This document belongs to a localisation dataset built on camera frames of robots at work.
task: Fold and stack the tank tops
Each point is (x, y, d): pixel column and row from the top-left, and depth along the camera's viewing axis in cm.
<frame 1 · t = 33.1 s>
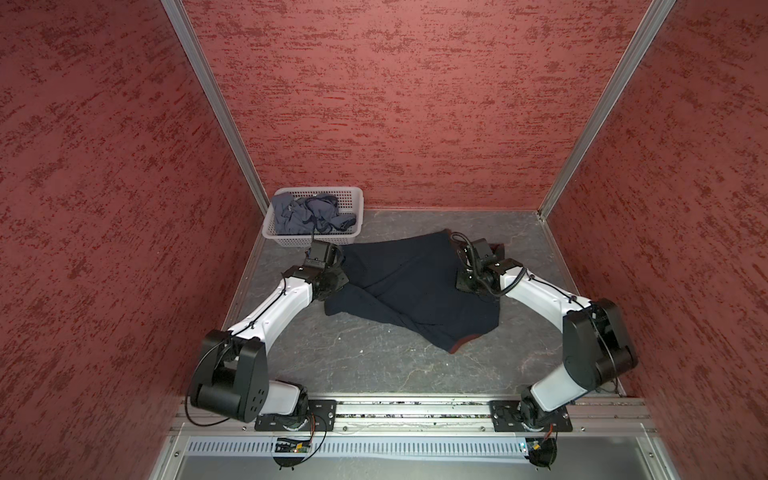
left hand: (343, 286, 88), fingers closed
right hand: (456, 287, 91), fingers closed
grey-blue tank top in basket: (308, 214, 112), point 8 cm above the table
navy tank top red trim: (410, 282, 105), on the table

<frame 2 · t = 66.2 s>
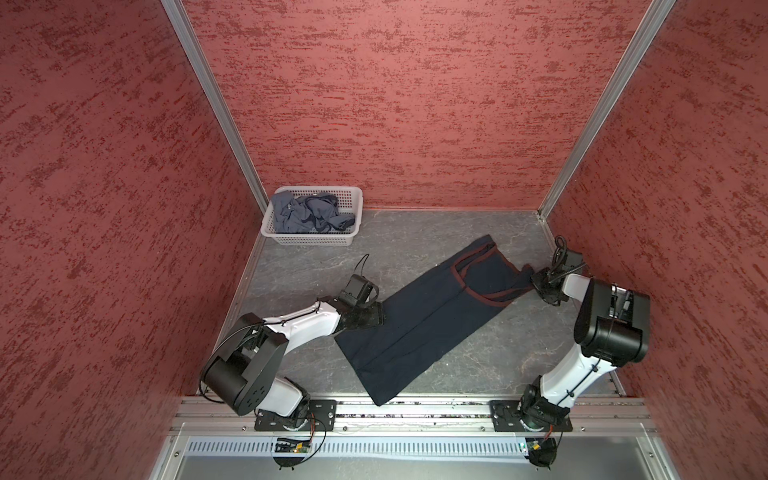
left hand: (378, 323, 89), fingers open
right hand: (530, 284, 99), fingers closed
navy tank top red trim: (429, 315, 91), point 3 cm above the table
the other named things where they were.

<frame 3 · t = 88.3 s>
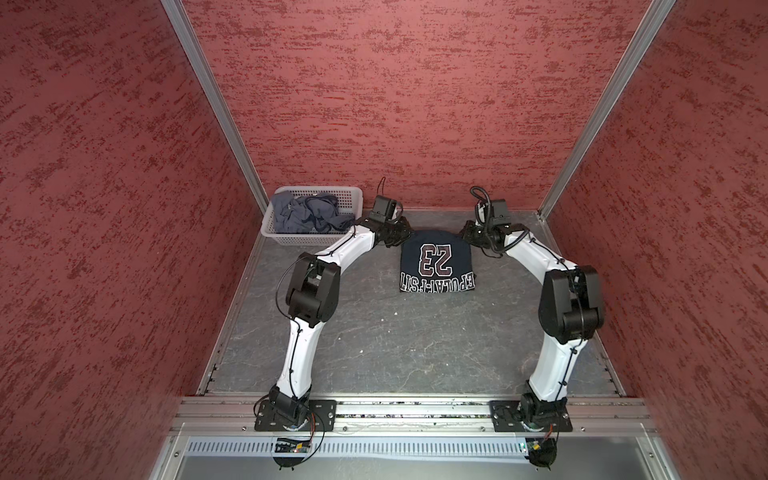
left hand: (415, 237, 97), fingers open
right hand: (460, 237, 97), fingers closed
navy tank top red trim: (436, 261, 100), point 7 cm above the table
the other named things where they were.

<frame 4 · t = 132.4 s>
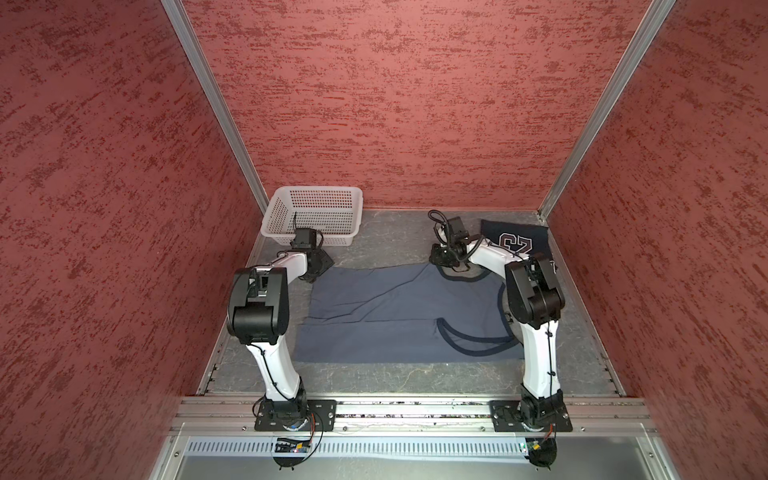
left hand: (326, 269, 101), fingers open
right hand: (430, 263, 103), fingers open
grey-blue tank top in basket: (402, 314, 94), on the table
navy tank top red trim: (525, 239, 109), point 5 cm above the table

